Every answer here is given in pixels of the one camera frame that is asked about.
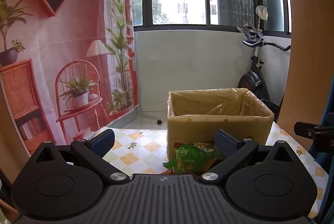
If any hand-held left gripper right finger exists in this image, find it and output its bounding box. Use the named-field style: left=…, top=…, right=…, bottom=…
left=200, top=129, right=303, bottom=184

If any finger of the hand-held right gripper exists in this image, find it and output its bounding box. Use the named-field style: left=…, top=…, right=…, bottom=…
left=294, top=122, right=321, bottom=139

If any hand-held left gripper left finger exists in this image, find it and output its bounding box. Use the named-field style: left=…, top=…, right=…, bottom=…
left=27, top=129, right=130, bottom=184

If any brown cardboard box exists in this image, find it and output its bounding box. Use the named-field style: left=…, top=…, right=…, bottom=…
left=166, top=88, right=275, bottom=160

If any green snack packet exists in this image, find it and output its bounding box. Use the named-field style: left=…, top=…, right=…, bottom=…
left=163, top=141, right=226, bottom=174

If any checkered floral tablecloth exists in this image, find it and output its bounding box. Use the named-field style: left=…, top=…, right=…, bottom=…
left=99, top=121, right=329, bottom=219

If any black exercise bike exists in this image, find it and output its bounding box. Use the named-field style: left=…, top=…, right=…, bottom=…
left=236, top=24, right=291, bottom=120

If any wooden door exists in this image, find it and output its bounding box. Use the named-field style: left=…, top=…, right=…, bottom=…
left=277, top=0, right=334, bottom=146

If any printed room backdrop cloth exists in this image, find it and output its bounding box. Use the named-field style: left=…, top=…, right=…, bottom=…
left=0, top=0, right=139, bottom=162

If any pale round object on stick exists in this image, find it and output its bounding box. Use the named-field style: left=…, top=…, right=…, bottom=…
left=255, top=5, right=269, bottom=31

